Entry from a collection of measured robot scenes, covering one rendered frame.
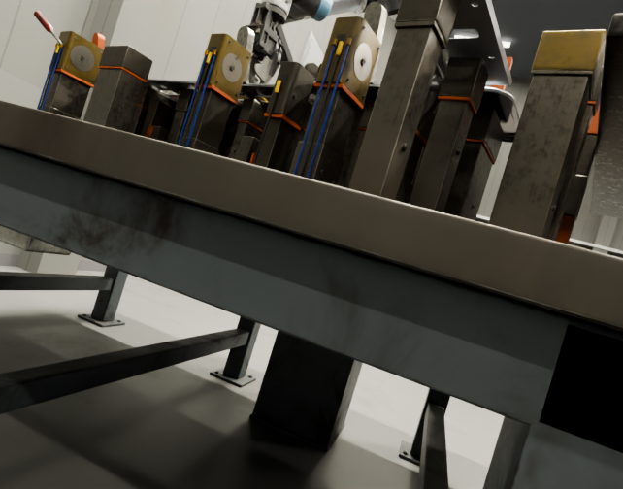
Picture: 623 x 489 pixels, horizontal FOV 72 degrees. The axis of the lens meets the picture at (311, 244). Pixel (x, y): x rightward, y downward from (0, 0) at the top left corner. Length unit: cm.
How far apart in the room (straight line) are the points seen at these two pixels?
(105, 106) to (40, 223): 86
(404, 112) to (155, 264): 30
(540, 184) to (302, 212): 44
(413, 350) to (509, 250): 10
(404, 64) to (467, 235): 28
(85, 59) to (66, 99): 14
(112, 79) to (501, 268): 120
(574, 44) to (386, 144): 36
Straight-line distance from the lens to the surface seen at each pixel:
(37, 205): 51
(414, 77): 52
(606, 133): 93
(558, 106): 73
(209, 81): 102
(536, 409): 34
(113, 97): 132
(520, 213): 68
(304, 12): 137
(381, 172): 48
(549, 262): 30
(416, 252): 29
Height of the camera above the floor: 65
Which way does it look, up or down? 1 degrees up
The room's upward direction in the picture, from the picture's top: 17 degrees clockwise
